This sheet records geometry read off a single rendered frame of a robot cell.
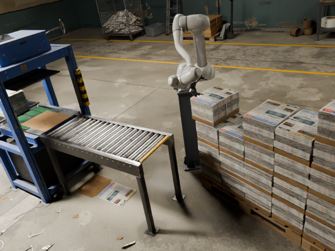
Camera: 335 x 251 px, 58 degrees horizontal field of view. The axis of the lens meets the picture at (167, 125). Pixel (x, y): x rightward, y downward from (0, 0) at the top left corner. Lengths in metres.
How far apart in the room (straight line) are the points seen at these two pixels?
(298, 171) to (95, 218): 2.03
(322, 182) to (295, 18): 7.15
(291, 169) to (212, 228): 0.98
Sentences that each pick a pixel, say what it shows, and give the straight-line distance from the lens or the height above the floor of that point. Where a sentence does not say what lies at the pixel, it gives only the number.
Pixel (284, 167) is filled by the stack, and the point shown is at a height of 0.73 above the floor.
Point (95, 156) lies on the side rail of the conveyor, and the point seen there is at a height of 0.76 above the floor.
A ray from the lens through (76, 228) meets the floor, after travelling 3.37.
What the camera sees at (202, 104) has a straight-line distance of 2.82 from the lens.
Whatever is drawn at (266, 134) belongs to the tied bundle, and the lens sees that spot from 2.47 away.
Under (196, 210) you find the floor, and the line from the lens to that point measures 3.20.
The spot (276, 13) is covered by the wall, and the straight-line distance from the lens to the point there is 9.29.
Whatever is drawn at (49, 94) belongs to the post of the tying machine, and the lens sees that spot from 4.25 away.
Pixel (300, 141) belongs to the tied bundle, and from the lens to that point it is 2.32.
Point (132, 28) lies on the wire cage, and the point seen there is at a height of 0.37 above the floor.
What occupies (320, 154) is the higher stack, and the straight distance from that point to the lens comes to 2.29.
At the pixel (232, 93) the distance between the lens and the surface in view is 2.94.
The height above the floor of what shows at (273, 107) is 1.07.
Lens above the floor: 2.27
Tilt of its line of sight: 29 degrees down
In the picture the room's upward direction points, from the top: 9 degrees counter-clockwise
